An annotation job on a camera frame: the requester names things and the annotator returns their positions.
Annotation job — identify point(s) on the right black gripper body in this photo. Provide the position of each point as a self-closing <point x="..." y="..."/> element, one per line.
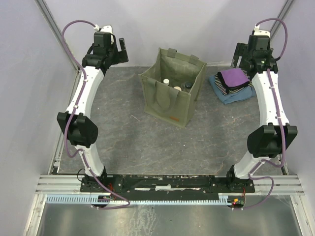
<point x="240" y="51"/>

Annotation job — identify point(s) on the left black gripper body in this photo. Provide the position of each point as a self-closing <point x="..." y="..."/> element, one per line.
<point x="119" y="57"/>

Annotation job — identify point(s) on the chrome dome clear bottle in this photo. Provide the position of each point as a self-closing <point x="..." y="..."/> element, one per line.
<point x="166" y="82"/>

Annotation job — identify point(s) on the green canvas bag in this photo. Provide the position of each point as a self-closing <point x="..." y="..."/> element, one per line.
<point x="166" y="103"/>

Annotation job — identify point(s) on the clear square bottle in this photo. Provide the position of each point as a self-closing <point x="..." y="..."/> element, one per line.
<point x="186" y="86"/>

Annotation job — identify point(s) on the cream cylindrical jar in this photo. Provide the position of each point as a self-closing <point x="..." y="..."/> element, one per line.
<point x="178" y="88"/>

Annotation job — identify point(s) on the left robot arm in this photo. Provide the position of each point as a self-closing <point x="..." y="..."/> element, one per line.
<point x="75" y="122"/>

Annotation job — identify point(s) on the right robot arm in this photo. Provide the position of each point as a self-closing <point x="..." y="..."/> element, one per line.
<point x="275" y="133"/>

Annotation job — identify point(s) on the purple folded cloth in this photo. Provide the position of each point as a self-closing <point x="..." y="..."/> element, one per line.
<point x="233" y="77"/>

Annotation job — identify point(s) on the black white striped cloth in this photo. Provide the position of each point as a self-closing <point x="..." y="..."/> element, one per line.
<point x="227" y="90"/>

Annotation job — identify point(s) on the blue folded cloth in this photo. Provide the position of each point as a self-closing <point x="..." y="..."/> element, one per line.
<point x="242" y="95"/>

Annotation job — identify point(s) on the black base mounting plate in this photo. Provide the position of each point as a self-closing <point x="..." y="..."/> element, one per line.
<point x="121" y="186"/>

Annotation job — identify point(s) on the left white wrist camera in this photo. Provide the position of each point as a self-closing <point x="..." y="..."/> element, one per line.
<point x="107" y="29"/>

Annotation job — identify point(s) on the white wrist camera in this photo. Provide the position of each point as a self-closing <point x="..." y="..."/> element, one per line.
<point x="260" y="32"/>
<point x="107" y="29"/>

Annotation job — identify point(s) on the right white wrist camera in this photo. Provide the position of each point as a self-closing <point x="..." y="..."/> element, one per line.
<point x="260" y="32"/>

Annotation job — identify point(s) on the aluminium front rail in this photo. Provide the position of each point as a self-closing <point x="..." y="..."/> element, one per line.
<point x="66" y="184"/>

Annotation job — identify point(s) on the blue slotted cable duct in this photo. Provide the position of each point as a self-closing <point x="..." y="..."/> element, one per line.
<point x="147" y="198"/>

